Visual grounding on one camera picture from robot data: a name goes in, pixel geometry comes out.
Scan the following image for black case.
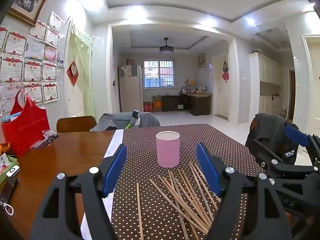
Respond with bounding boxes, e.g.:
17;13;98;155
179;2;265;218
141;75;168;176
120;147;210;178
0;177;18;203

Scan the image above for barred window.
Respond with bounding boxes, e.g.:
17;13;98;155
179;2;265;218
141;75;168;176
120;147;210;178
143;60;175;88

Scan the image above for brown door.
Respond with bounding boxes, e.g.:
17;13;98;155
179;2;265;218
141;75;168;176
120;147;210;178
289;69;296;120

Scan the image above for small black white bag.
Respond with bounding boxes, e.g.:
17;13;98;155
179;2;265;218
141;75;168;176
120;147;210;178
131;110;142;127

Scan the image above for ceiling fan light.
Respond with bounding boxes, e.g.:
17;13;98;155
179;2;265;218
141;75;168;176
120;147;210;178
159;37;173;55

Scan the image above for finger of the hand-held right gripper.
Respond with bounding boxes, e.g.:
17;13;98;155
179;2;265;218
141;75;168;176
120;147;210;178
251;138;287;172
284;124;320;167

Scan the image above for clear plastic packet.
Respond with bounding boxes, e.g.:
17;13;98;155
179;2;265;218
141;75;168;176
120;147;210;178
32;130;60;149

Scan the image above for small white device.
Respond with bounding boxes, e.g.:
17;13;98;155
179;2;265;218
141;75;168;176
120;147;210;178
6;166;20;178

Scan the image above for pale green curtain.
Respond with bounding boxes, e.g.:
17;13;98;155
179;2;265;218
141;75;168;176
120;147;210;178
69;26;95;117

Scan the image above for red diamond door decoration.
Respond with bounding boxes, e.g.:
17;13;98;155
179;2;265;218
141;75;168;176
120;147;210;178
66;60;79;87

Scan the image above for grey jacket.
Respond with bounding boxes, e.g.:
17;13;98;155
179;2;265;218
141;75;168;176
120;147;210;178
90;112;161;132

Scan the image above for white pearl chain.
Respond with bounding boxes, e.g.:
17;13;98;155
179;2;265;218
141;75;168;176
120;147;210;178
1;201;15;216

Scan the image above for assorted desk items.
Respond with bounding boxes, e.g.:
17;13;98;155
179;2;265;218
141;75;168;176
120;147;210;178
179;79;212;95

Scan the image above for pink cup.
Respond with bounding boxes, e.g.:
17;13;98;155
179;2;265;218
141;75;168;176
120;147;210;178
156;130;180;168

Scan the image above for brown polka dot tablecloth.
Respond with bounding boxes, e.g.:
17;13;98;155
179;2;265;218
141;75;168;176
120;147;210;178
80;123;265;240

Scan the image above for white wall cabinets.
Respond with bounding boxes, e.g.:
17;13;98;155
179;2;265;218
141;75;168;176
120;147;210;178
249;52;284;117

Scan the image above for red hanging door ornament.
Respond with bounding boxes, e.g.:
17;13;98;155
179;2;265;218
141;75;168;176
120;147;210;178
222;58;230;83

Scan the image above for brown wooden chair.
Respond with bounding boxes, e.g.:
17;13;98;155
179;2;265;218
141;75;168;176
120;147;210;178
56;116;97;133

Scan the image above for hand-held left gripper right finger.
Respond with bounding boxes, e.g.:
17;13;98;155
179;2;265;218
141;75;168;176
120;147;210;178
195;143;293;240

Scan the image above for red tote bag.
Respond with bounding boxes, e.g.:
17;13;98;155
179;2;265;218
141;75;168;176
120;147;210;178
1;90;50;157

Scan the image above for white door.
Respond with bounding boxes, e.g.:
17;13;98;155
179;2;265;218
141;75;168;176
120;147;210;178
65;17;94;118
217;55;230;119

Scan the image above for green box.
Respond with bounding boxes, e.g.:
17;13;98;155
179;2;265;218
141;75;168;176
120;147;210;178
0;155;18;184

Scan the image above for black jacket white logo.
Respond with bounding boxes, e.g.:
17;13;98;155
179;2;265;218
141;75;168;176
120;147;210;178
245;120;298;165

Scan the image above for dark wooden desk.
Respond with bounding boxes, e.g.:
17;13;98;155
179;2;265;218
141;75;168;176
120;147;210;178
161;94;213;116

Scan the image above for pile of wooden chopsticks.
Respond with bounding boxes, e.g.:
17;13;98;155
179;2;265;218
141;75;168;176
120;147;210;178
136;161;223;240

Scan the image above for white refrigerator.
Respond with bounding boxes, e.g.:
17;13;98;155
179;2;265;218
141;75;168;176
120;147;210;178
118;64;144;113

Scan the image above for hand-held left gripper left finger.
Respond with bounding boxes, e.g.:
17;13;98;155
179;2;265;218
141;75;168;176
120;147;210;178
29;144;128;240

